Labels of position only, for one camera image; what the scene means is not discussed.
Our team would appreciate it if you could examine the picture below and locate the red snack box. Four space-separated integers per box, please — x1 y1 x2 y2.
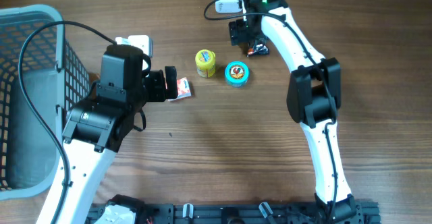
169 78 192 101

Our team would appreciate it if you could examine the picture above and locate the red silver foil packet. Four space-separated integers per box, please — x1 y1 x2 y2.
246 42 269 57

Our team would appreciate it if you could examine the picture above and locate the teal tin can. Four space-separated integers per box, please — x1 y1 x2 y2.
224 61 250 88

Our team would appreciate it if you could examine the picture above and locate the yellow cylindrical container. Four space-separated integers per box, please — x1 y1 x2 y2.
195 49 216 78

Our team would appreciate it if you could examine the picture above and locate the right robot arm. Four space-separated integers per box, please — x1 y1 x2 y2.
229 0 356 223

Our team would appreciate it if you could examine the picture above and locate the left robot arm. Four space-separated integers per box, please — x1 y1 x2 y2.
37 45 178 223

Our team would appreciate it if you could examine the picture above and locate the grey plastic shopping basket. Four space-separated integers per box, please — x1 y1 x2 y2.
1 5 90 200

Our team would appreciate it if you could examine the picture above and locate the black right camera cable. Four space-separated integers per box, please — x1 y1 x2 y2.
203 0 340 224

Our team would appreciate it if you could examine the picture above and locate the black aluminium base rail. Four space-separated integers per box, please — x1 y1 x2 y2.
144 202 381 224

